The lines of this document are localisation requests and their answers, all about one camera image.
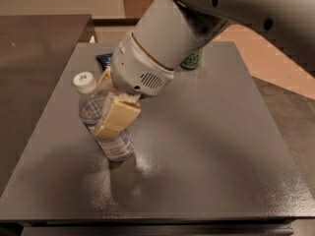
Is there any green soda can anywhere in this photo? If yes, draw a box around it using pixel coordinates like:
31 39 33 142
180 49 202 70

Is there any dark blue snack packet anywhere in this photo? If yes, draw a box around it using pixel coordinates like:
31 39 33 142
95 53 112 71

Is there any clear plastic water bottle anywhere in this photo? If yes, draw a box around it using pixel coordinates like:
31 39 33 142
73 72 134 162

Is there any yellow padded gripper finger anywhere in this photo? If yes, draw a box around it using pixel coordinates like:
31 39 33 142
93 92 141 139
97 67 112 90

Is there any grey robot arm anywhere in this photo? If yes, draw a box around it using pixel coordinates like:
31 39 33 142
94 0 315 139

